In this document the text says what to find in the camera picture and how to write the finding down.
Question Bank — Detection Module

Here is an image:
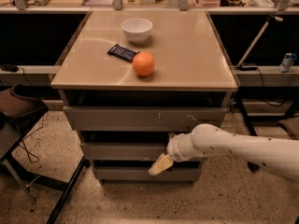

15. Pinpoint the black power adapter left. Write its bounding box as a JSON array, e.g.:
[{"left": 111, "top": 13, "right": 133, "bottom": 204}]
[{"left": 0, "top": 63, "right": 19, "bottom": 73}]

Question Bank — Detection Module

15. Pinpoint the black power adapter right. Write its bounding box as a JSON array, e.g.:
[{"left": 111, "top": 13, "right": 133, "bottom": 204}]
[{"left": 238, "top": 63, "right": 258, "bottom": 71}]

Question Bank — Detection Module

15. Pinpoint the white stick with black tip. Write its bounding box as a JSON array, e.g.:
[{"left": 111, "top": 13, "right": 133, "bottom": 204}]
[{"left": 236, "top": 14, "right": 284, "bottom": 69}]

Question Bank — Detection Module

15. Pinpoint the grey drawer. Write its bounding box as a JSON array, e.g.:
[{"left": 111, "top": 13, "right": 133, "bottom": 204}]
[
  {"left": 80, "top": 142, "right": 166, "bottom": 161},
  {"left": 93, "top": 166, "right": 201, "bottom": 182},
  {"left": 64, "top": 106, "right": 226, "bottom": 133}
]

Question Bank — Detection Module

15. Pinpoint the blue white can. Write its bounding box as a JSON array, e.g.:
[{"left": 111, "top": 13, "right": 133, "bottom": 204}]
[{"left": 279, "top": 52, "right": 298, "bottom": 73}]

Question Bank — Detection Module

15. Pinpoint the dark blue snack bar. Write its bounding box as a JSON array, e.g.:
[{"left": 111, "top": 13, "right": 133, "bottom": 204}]
[{"left": 107, "top": 44, "right": 137, "bottom": 63}]

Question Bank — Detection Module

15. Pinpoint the white bowl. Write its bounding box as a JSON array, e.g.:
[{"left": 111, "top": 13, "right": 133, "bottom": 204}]
[{"left": 121, "top": 18, "right": 153, "bottom": 44}]

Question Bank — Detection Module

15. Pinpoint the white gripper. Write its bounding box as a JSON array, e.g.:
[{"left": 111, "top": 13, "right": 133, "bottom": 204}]
[{"left": 149, "top": 133, "right": 194, "bottom": 175}]

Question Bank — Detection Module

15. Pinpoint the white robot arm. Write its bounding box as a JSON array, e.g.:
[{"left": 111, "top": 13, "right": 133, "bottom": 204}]
[{"left": 149, "top": 123, "right": 299, "bottom": 181}]

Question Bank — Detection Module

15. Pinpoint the orange fruit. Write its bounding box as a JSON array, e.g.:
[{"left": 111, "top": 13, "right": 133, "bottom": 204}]
[{"left": 132, "top": 52, "right": 155, "bottom": 77}]

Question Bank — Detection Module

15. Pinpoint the grey drawer cabinet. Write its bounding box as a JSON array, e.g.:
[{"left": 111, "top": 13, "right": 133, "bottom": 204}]
[{"left": 51, "top": 10, "right": 237, "bottom": 185}]

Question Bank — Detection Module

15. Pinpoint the grey bottom drawer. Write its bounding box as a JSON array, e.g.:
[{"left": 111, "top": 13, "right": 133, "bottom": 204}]
[{"left": 93, "top": 166, "right": 201, "bottom": 182}]

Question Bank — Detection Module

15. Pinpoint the black power adapter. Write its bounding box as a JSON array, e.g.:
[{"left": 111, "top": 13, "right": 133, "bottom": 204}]
[
  {"left": 0, "top": 63, "right": 19, "bottom": 73},
  {"left": 238, "top": 63, "right": 258, "bottom": 71}
]

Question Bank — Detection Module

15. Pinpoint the brown chair left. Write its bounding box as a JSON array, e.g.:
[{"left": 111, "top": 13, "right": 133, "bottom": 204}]
[{"left": 0, "top": 85, "right": 88, "bottom": 224}]

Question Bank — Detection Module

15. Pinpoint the grey top drawer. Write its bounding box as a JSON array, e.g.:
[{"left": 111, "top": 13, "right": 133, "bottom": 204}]
[{"left": 64, "top": 106, "right": 226, "bottom": 133}]

